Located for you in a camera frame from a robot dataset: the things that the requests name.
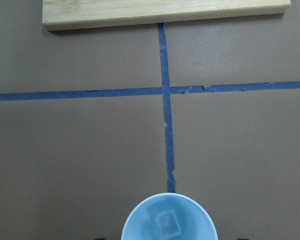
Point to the bamboo cutting board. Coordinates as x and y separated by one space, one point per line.
62 15

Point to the clear ice cube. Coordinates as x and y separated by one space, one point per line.
167 224

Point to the light blue paper cup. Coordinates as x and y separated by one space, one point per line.
195 222

